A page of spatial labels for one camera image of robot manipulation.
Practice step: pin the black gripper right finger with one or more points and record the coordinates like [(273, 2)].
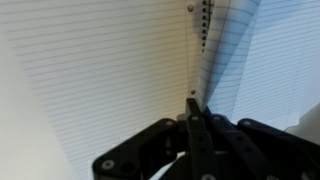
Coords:
[(260, 150)]

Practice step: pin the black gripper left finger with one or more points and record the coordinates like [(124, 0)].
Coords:
[(196, 143)]

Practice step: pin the white lined spiral notebook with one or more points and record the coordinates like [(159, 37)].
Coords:
[(100, 66)]

